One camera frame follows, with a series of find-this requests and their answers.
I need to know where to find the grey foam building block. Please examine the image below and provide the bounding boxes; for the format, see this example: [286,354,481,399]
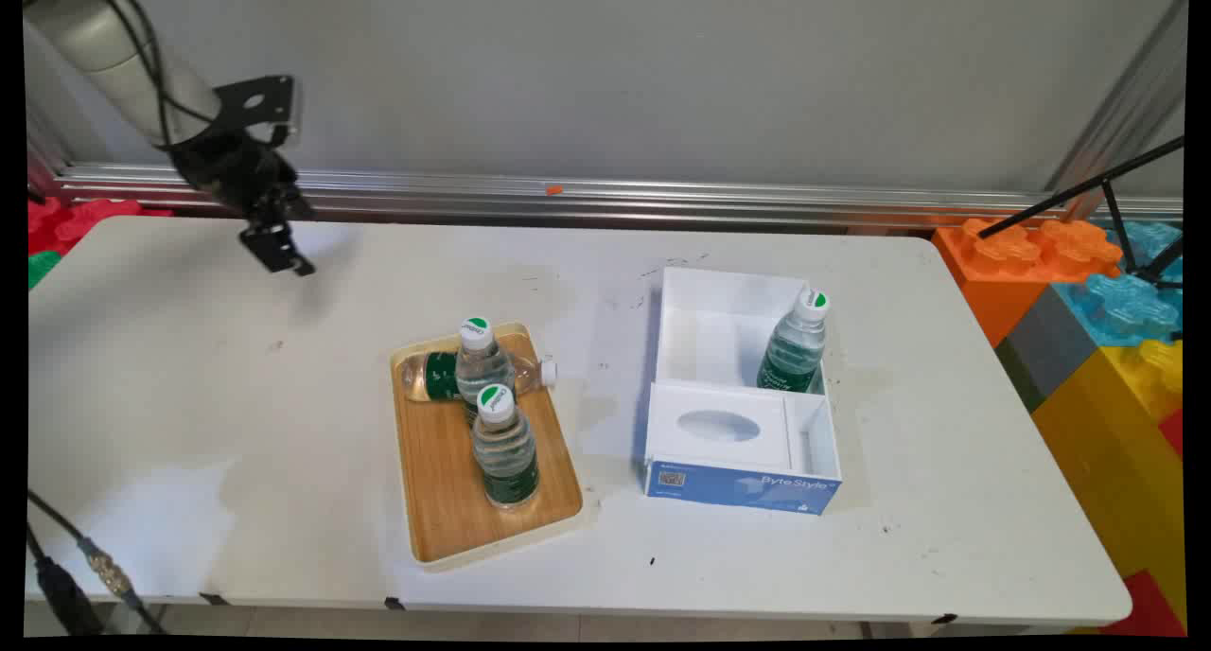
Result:
[994,285,1100,413]

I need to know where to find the black cable with metal connector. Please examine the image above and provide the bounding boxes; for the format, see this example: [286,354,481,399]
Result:
[28,490,169,635]

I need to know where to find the black tripod stand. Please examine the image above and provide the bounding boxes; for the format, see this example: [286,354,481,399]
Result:
[977,137,1185,290]

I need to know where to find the orange foam building block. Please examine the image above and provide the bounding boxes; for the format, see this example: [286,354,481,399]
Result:
[931,218,1124,349]

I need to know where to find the large coloured building blocks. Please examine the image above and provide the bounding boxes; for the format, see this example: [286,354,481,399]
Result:
[1029,337,1185,625]

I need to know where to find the wooden tray with cream rim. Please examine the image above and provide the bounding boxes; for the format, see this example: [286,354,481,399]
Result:
[390,323,585,572]

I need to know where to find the light blue foam building block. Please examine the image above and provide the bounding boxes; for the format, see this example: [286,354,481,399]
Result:
[1052,220,1184,349]

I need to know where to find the lying water bottle green label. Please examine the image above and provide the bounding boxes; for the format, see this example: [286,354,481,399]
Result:
[399,348,559,404]

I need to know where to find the black cable with thick plug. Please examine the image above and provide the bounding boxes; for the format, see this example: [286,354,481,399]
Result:
[26,523,107,637]

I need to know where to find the water bottle green label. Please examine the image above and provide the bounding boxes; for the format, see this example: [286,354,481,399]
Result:
[454,317,518,427]
[470,384,542,510]
[755,287,832,395]
[399,348,559,404]

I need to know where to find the red foam building block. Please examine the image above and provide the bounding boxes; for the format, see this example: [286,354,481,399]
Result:
[1097,569,1185,638]
[28,197,173,256]

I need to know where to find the white box with blue front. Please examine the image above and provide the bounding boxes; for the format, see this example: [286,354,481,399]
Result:
[643,266,843,517]

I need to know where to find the aluminium frame rail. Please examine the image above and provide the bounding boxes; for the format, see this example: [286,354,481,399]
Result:
[52,163,1184,228]

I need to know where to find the black cable along robot arm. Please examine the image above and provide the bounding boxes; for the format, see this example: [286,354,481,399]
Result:
[93,0,179,150]

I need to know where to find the black wrist camera mount plate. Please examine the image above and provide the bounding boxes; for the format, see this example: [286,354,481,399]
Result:
[212,75,302,148]

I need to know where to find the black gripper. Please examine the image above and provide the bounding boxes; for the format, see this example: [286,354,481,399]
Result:
[168,126,318,277]

